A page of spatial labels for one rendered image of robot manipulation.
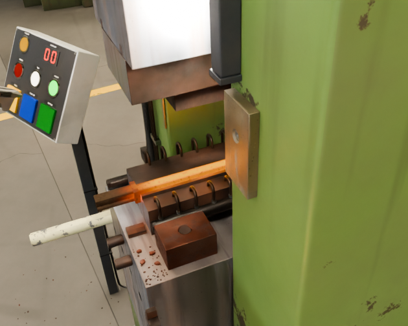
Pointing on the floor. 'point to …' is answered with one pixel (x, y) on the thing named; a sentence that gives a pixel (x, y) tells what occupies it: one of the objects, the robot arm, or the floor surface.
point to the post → (94, 213)
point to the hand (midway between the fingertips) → (17, 92)
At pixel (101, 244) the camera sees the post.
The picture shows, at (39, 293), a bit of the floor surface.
